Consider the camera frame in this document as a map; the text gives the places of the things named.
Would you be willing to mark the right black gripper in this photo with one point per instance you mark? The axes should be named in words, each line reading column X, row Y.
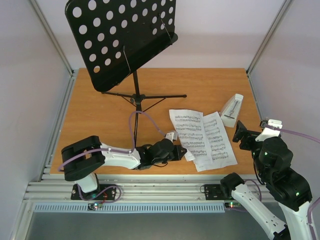
column 240, row 132

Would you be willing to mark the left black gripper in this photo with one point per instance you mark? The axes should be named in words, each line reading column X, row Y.
column 178, row 156

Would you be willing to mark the white metronome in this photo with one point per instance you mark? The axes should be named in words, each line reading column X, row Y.
column 231, row 110

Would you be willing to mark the white sheet music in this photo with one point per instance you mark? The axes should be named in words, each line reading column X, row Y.
column 189, row 126
column 221, row 152

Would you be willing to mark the black music stand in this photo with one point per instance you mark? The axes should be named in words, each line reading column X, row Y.
column 117, row 37

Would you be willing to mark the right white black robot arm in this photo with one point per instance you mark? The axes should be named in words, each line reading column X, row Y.
column 272, row 164

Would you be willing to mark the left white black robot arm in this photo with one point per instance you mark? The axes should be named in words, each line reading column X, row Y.
column 82, row 158

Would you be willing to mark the right small circuit board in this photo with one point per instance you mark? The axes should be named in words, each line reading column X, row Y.
column 232, row 205

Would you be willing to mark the small circuit board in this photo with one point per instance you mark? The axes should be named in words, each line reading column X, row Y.
column 232, row 205
column 96, row 205

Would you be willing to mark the left small circuit board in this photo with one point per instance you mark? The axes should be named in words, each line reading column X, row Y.
column 96, row 205

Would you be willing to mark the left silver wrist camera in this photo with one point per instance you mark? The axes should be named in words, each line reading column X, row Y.
column 172, row 136

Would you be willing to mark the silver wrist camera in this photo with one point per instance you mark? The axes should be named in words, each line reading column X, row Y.
column 270, row 128
column 172, row 136

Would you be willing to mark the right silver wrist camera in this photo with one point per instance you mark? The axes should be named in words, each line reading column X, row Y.
column 270, row 128

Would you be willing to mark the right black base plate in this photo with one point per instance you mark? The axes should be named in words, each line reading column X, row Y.
column 214, row 192

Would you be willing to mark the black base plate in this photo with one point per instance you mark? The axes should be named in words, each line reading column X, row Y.
column 214, row 192
column 107, row 192

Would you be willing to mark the grey slotted cable duct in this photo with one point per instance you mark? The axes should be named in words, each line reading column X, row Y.
column 130, row 208

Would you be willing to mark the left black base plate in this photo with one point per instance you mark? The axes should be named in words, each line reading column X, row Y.
column 107, row 192

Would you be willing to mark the aluminium frame rail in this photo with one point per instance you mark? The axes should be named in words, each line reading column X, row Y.
column 136, row 188

